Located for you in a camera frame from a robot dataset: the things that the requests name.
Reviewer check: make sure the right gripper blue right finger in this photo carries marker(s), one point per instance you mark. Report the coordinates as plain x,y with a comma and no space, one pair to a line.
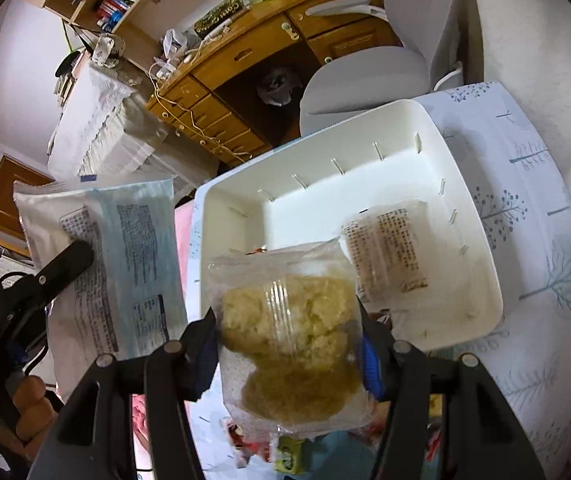
379,364

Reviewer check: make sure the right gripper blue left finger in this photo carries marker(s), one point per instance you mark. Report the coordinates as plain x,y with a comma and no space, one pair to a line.
199,342

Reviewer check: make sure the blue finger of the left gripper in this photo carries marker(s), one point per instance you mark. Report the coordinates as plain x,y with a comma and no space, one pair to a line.
60,267

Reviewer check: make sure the large yellow noodle pack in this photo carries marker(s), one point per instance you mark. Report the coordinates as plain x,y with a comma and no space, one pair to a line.
129,302

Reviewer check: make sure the clear pack pale pastry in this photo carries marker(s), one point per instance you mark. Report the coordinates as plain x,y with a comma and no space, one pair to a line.
291,341

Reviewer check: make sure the beige cracker packet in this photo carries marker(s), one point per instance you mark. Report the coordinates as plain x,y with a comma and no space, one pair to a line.
391,247

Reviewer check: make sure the green small snack packet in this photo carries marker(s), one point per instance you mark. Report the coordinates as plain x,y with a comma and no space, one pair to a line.
291,456

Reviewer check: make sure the red white snack packet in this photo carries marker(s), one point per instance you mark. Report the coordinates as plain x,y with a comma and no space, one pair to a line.
244,449

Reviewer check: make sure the person's left hand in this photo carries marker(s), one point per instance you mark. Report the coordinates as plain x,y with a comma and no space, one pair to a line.
37,416

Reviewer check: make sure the wooden door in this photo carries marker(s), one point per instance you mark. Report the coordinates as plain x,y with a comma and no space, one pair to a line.
11,171

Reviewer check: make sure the white plastic storage bin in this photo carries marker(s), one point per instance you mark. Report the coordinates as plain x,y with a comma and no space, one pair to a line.
335,181

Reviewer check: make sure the tree-patterned tablecloth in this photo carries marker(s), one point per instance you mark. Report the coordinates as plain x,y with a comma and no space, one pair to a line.
476,136

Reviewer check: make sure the wooden desk with drawers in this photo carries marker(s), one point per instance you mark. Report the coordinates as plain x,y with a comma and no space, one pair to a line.
239,96

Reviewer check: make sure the dark printed desk box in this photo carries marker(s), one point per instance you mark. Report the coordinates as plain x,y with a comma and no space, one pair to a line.
226,9

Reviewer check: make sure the grey office chair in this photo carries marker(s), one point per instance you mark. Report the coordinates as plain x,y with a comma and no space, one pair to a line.
426,61

